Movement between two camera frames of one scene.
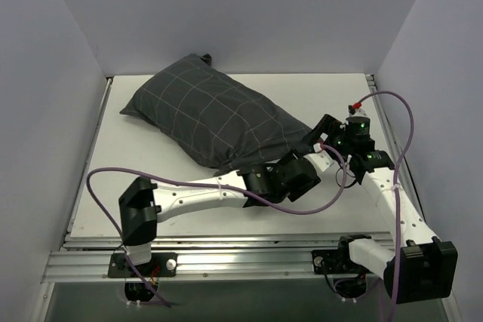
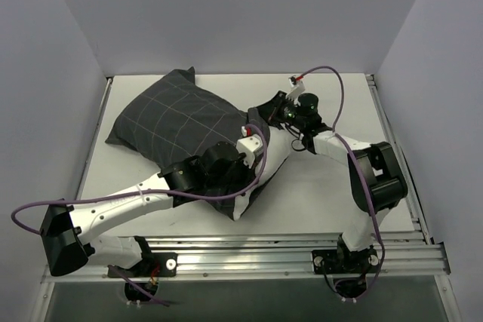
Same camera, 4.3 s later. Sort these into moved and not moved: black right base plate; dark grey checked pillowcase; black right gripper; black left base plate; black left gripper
Moved: black left gripper; black right gripper; dark grey checked pillowcase
Not moved: black right base plate; black left base plate
